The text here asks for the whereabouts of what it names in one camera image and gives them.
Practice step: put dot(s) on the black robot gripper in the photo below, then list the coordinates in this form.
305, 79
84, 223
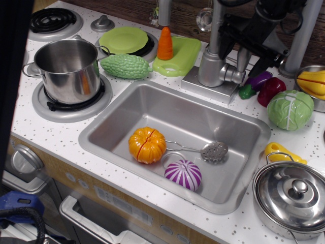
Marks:
256, 34

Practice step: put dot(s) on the silver faucet lever handle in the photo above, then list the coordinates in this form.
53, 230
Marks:
236, 74

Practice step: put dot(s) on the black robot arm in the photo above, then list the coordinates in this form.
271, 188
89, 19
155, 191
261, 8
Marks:
277, 11

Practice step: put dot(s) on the purple toy eggplant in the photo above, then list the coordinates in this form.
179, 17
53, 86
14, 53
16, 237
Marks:
254, 85

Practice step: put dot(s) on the silver toy faucet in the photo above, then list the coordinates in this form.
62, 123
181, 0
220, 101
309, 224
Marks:
204, 80

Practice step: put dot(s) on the red toy bell pepper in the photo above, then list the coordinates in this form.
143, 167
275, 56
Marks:
271, 88

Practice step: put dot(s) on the clear hanging ball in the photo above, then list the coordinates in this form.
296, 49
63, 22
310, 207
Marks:
204, 19

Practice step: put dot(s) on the grey support pole right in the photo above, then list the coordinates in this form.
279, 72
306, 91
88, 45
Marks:
300, 42

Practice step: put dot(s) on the grey support pole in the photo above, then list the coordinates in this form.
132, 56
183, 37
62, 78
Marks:
164, 12
300, 42

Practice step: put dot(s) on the green plastic cutting board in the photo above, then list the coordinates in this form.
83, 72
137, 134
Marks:
186, 51

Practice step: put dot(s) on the green toy cabbage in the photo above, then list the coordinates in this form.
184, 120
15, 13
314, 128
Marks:
290, 110

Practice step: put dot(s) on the yellow toy fruit in bowl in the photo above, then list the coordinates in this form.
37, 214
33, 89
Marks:
312, 82

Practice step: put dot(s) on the orange toy carrot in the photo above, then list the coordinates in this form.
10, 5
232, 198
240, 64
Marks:
165, 45

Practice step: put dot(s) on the small steel bowl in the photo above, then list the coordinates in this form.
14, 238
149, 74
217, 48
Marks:
318, 100

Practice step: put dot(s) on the grey support pole back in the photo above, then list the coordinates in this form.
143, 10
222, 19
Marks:
164, 12

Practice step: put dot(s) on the back right stove burner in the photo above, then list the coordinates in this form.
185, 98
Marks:
149, 51

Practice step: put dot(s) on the stove burner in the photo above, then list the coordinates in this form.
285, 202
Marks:
149, 51
40, 100
51, 24

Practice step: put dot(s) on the yellow toy banana piece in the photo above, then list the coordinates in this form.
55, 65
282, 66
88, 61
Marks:
277, 152

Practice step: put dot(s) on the metal slotted skimmer spoon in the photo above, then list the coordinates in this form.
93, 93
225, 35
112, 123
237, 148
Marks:
212, 152

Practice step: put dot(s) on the green toy bitter melon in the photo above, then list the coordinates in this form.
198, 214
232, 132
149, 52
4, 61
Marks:
126, 66

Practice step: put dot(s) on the light green plastic plate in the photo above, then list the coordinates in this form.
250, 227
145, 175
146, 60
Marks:
124, 40

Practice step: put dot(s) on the orange toy pumpkin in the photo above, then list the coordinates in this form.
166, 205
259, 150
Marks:
147, 145

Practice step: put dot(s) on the purple white toy onion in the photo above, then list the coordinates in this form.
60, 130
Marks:
185, 173

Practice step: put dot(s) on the grey stove knob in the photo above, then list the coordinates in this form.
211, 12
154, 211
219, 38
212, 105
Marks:
102, 24

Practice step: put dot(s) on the stainless steel sink basin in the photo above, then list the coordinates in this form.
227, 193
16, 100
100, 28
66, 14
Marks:
191, 122

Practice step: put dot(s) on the lidded stainless steel pot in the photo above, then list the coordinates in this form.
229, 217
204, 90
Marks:
289, 199

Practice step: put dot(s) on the tall stainless steel pot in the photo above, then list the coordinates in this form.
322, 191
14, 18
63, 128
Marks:
69, 69

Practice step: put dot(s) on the front stove burner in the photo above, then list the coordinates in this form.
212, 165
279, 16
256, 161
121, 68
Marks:
40, 100

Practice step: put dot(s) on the back left stove burner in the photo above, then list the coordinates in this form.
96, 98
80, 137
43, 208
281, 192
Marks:
51, 24

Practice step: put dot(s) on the dark foreground pole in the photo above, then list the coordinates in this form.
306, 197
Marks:
15, 18

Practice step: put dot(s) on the round grey oven knob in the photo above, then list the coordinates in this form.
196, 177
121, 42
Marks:
25, 161

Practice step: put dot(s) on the blue clamp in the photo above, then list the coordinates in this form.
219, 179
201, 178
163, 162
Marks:
22, 208

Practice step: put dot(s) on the oven door handle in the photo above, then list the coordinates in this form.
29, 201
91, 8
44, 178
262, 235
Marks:
94, 230

